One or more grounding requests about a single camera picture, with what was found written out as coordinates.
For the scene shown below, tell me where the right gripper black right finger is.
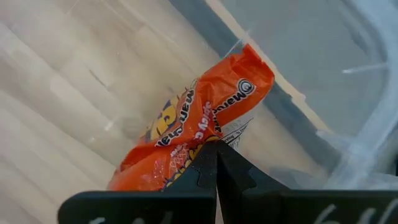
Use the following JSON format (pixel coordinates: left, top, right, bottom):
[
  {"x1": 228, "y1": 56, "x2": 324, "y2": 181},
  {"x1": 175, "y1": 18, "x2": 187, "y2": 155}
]
[{"x1": 217, "y1": 139, "x2": 398, "y2": 224}]

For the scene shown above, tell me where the clear plastic bin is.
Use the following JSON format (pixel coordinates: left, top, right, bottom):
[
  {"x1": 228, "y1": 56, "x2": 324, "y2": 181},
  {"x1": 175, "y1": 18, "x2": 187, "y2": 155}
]
[{"x1": 0, "y1": 0, "x2": 398, "y2": 224}]

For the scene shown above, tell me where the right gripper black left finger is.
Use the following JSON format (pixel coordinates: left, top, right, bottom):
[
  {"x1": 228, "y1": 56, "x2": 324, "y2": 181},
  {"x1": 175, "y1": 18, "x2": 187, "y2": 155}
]
[{"x1": 57, "y1": 141, "x2": 218, "y2": 224}]

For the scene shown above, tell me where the orange Maruchan noodle pack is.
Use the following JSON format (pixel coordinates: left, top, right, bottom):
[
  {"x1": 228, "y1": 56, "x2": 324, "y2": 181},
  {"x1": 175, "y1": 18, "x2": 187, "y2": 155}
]
[{"x1": 107, "y1": 43, "x2": 276, "y2": 192}]

